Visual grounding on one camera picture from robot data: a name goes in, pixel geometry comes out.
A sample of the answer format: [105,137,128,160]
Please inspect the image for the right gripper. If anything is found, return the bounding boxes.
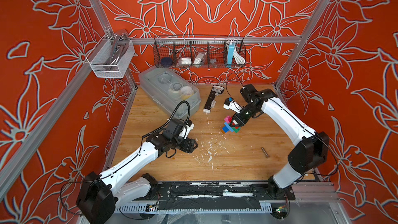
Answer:
[226,104,259,127]

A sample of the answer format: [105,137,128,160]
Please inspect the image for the red lego brick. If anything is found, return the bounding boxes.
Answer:
[230,120,239,127]

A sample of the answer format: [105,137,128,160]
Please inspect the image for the green lego brick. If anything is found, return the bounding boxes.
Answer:
[232,127,241,133]

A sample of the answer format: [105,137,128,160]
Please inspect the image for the pink lego brick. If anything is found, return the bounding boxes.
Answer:
[224,116,233,125]

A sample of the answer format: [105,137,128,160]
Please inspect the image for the light blue lego brick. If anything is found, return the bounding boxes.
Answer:
[224,123,233,132]

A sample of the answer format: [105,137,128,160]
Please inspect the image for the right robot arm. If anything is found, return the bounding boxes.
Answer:
[223,84,333,200]

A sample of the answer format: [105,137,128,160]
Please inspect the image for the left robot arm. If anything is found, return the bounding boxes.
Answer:
[76,100,198,224]

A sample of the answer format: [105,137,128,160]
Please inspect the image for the black white power strip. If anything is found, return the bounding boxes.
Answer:
[203,85,225,114]

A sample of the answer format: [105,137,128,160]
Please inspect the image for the steel bolt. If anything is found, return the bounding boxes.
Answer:
[261,147,270,158]

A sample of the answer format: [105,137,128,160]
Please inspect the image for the clear plastic storage box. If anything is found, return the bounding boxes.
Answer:
[138,66,201,119]

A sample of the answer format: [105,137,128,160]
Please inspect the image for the light blue box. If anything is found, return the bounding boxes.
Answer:
[226,40,235,67]

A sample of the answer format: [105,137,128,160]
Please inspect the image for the dark round jar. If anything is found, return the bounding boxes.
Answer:
[160,57,173,67]

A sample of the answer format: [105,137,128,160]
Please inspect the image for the white mesh basket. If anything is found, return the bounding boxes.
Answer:
[87,39,135,79]

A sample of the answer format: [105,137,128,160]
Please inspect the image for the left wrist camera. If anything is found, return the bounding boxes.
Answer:
[179,120,194,140]

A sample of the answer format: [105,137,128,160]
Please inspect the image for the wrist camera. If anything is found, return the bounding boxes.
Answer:
[179,120,194,140]
[223,97,242,113]

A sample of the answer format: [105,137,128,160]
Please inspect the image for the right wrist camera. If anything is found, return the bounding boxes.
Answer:
[223,97,242,113]

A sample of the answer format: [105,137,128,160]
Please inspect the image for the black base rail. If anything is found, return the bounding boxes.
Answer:
[136,181,295,212]

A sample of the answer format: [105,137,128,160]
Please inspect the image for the white cable bundle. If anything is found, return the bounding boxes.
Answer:
[232,44,245,66]

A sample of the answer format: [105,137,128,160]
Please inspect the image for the black wire basket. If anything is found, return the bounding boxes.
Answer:
[153,35,247,68]

